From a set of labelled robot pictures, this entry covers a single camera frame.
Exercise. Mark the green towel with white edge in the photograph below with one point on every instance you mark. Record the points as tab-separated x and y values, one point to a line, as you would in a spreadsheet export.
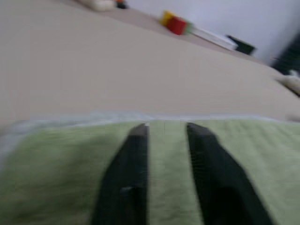
54	173

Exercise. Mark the white rounded object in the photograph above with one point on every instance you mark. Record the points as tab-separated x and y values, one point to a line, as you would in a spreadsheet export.
98	3

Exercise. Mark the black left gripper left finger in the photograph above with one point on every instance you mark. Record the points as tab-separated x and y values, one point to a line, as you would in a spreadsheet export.
124	178

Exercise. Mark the dark blurred object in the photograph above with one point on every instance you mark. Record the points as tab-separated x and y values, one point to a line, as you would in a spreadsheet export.
287	54

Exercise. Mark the red yellow green block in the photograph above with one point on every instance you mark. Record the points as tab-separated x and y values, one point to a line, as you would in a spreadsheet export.
175	23

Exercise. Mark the white flat board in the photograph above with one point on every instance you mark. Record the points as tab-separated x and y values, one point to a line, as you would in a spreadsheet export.
214	37

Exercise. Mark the dark green box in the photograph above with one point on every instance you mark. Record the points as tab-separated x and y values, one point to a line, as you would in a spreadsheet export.
242	45

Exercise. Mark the small black orange object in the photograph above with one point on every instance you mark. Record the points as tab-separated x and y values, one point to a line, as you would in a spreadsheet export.
121	3

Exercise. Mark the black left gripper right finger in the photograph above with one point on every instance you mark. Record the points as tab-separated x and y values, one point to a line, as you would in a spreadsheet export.
218	182

